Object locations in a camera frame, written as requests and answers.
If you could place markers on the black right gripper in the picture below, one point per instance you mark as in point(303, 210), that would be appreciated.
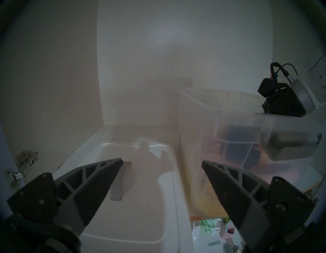
point(282, 102)

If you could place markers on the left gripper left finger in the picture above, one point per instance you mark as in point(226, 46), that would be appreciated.
point(84, 193)

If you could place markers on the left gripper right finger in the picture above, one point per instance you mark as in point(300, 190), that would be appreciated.
point(236, 199)

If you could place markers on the black sock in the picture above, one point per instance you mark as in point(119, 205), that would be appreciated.
point(239, 135)

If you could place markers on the white plastic bin lid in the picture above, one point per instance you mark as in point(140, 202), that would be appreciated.
point(142, 199)

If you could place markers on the grey bin latch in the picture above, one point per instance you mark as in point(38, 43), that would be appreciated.
point(287, 150)

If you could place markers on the silver cabinet door hinge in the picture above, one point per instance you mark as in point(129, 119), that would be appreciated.
point(310, 195)
point(26, 158)

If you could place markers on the clear plastic storage bin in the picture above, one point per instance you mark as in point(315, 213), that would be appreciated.
point(198, 132)

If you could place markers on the white wooden cabinet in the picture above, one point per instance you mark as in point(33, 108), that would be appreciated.
point(51, 76)

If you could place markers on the pink cup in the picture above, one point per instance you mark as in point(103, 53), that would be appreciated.
point(228, 232)

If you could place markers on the green patterned cloth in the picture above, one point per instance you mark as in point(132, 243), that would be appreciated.
point(210, 225)

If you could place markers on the small round tin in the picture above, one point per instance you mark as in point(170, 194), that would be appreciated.
point(235, 248)

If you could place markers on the white paper carton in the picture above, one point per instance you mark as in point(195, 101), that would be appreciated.
point(197, 232)

